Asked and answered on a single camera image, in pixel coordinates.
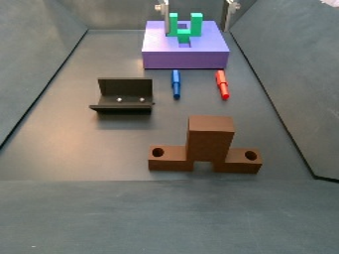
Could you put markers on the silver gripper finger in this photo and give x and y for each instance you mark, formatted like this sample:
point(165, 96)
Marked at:
point(162, 7)
point(234, 6)

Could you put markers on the brown T-shaped block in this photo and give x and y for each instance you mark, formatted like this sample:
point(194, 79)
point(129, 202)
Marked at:
point(210, 135)

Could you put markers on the purple base board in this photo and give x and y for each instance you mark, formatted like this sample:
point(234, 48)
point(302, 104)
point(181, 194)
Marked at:
point(206, 52)

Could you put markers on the green U-shaped block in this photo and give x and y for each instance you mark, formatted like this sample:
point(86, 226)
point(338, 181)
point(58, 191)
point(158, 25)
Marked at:
point(185, 33)

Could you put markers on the blue peg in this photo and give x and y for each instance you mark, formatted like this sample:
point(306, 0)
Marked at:
point(177, 83)

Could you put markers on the red peg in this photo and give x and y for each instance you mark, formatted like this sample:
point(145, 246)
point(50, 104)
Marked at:
point(222, 84)

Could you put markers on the black angle bracket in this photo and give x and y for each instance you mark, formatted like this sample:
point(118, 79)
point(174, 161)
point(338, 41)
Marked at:
point(125, 95)

